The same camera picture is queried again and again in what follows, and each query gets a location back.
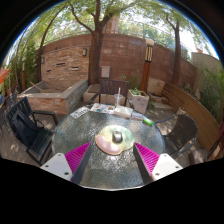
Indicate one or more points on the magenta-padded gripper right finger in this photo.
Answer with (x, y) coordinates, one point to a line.
(166, 165)

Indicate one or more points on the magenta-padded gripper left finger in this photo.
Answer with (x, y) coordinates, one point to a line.
(56, 165)

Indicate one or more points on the grey computer mouse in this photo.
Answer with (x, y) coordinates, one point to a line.
(117, 137)

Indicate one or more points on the pastel iridescent mouse pad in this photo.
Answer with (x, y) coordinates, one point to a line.
(106, 145)

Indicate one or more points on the dark wicker armchair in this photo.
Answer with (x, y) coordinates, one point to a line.
(183, 130)

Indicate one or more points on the black metal armchair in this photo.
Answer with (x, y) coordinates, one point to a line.
(31, 133)

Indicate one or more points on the green tube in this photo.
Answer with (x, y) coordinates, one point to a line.
(147, 121)

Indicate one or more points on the white licence plate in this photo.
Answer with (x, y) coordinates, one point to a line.
(80, 112)

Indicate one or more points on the small blue-white notebook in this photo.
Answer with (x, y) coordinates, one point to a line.
(137, 116)

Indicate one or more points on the raised stone garden bed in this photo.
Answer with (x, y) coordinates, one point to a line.
(53, 100)

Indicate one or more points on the white square planter with plants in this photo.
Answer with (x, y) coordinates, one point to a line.
(139, 101)

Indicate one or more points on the colourful open magazine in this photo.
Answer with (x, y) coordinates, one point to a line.
(101, 108)

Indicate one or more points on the leaning pale stone slab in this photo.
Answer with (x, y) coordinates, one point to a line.
(156, 86)

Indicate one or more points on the clear plastic cup with straw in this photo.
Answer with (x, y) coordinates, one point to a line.
(118, 100)

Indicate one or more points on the dark wooden slatted chair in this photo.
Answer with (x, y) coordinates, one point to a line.
(108, 86)

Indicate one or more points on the slender tree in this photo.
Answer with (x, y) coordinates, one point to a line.
(176, 60)

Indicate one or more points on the forked tree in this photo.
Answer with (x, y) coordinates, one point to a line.
(95, 53)

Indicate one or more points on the wooden garden lamp post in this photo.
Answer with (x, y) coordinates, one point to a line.
(146, 70)

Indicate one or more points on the grey wall utility box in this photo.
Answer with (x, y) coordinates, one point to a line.
(105, 71)

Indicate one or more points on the black wall light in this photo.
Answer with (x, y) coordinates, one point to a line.
(84, 52)
(42, 60)

